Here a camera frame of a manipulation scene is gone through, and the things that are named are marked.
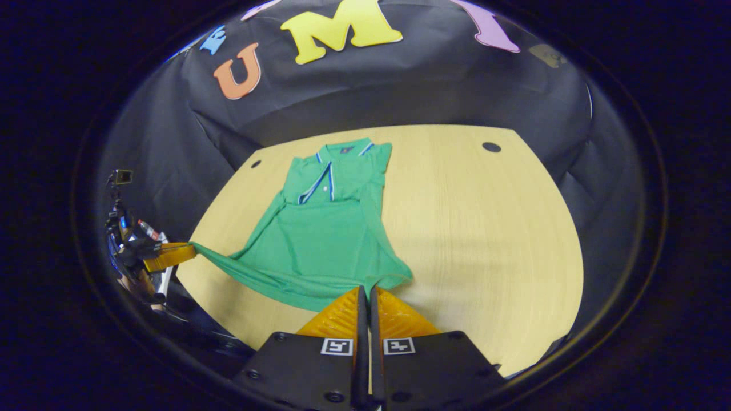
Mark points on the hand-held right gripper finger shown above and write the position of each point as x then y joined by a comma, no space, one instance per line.
361,342
375,342

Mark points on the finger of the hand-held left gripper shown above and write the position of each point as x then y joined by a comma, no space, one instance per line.
171,256

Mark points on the green T-shirt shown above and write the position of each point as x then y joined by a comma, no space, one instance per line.
320,245

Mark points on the clear plastic bottle red cap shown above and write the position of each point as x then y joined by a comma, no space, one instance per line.
149,229

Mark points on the black backdrop cloth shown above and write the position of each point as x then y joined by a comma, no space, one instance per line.
400,91

